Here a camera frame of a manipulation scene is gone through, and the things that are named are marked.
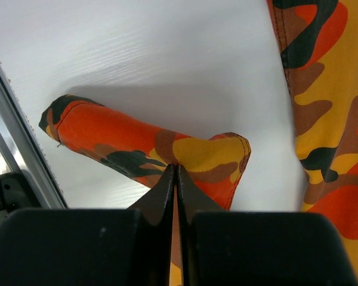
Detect aluminium front rail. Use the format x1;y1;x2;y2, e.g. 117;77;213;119
0;63;68;209

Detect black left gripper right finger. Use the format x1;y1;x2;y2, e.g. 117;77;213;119
177;165;229;285

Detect orange camouflage trousers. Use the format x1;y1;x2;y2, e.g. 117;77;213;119
39;1;358;277

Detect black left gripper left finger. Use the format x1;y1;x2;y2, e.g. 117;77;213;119
128;164;175;285

